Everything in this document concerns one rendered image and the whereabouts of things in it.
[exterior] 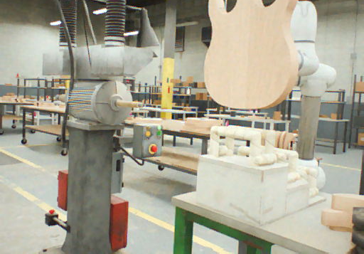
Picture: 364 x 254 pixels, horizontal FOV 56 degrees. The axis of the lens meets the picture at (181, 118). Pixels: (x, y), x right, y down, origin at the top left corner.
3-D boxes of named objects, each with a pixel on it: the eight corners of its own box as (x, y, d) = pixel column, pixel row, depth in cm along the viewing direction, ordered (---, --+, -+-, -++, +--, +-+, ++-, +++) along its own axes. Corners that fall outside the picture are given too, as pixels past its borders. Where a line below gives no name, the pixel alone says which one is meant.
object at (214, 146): (207, 156, 119) (208, 129, 118) (212, 156, 121) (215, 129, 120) (214, 158, 116) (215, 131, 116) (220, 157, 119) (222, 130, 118)
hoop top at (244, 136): (208, 134, 118) (208, 125, 118) (214, 134, 120) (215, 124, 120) (256, 142, 104) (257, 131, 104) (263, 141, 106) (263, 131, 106)
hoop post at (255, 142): (246, 166, 106) (248, 135, 106) (252, 164, 109) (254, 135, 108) (255, 167, 104) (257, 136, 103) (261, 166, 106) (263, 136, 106)
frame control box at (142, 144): (111, 161, 219) (113, 122, 217) (138, 159, 234) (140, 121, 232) (134, 169, 201) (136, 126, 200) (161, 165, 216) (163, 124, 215)
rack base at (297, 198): (221, 196, 131) (222, 173, 131) (247, 190, 143) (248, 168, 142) (286, 217, 112) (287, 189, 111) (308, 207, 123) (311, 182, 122)
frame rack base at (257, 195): (194, 203, 121) (197, 155, 120) (221, 196, 132) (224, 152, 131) (259, 227, 102) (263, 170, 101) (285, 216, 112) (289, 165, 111)
